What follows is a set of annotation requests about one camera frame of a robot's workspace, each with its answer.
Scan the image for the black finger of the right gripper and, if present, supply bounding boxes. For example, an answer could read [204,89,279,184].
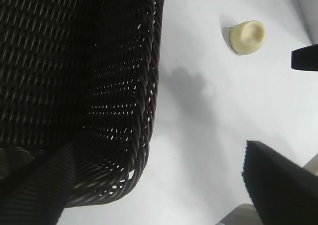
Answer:
[290,43,318,72]

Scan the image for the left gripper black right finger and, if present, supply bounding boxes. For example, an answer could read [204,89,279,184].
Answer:
[240,140,318,225]

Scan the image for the pale yellow egg yolk pastry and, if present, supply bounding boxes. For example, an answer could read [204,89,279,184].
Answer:
[229,20,267,56]

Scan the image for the dark brown woven basket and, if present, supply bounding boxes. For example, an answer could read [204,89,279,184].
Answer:
[0,0,166,208]

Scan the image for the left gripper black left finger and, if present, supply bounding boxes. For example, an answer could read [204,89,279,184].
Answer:
[0,133,77,225]

